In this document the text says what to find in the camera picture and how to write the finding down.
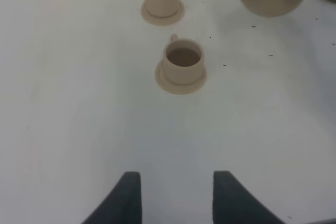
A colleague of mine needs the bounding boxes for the near beige cup saucer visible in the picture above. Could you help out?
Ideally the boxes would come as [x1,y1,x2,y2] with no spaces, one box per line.
[155,61,207,94]

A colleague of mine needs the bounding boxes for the far beige cup saucer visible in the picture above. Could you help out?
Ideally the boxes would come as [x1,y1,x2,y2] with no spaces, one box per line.
[141,0,185,26]

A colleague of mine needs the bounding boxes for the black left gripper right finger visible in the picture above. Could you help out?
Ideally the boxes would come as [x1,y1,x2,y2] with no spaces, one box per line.
[212,171,283,224]

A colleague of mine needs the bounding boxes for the near beige teacup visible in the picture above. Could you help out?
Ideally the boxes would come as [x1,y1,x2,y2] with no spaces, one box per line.
[162,34,204,85]

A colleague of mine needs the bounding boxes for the beige cup saucer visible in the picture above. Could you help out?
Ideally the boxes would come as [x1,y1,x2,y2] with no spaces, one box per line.
[155,61,207,94]
[141,0,185,26]

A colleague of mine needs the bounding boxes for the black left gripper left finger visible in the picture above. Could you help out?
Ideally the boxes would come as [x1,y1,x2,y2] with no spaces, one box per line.
[84,172,142,224]

